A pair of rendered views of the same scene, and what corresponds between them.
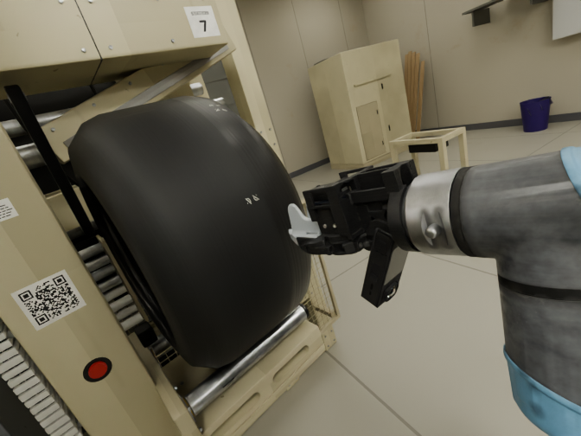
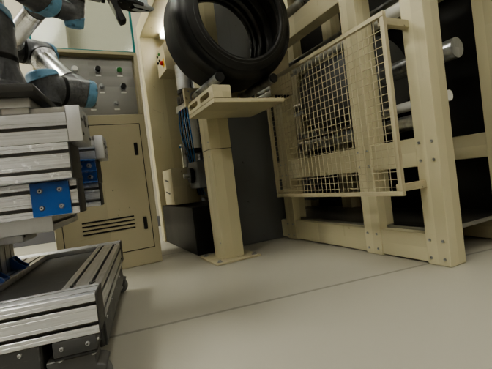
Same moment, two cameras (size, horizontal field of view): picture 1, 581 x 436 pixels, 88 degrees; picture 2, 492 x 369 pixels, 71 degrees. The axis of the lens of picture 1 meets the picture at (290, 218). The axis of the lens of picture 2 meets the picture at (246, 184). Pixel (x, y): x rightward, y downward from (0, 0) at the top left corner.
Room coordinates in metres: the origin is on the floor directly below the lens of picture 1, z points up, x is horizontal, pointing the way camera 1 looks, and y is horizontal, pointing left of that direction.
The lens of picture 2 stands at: (0.97, -1.47, 0.44)
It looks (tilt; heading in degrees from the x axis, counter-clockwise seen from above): 1 degrees down; 99
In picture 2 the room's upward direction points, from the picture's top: 7 degrees counter-clockwise
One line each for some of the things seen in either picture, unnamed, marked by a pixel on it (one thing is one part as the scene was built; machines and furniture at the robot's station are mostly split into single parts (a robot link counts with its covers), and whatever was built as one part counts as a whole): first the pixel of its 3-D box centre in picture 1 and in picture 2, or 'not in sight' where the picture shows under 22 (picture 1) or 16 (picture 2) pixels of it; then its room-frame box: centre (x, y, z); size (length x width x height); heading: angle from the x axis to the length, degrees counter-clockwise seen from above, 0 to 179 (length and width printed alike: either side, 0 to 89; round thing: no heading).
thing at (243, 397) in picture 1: (259, 375); (207, 101); (0.57, 0.19, 0.84); 0.36 x 0.09 x 0.06; 125
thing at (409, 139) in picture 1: (430, 173); not in sight; (2.89, -1.50, 0.40); 0.60 x 0.35 x 0.80; 25
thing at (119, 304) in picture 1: (91, 293); (270, 74); (0.87, 0.67, 1.05); 0.20 x 0.15 x 0.30; 125
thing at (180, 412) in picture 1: (161, 379); (219, 97); (0.59, 0.41, 0.90); 0.40 x 0.03 x 0.10; 35
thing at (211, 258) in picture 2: not in sight; (229, 255); (0.52, 0.46, 0.01); 0.27 x 0.27 x 0.02; 35
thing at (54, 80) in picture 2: not in sight; (45, 87); (0.04, -0.24, 0.88); 0.13 x 0.12 x 0.14; 61
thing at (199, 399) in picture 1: (252, 353); (206, 87); (0.58, 0.18, 0.90); 0.35 x 0.05 x 0.05; 125
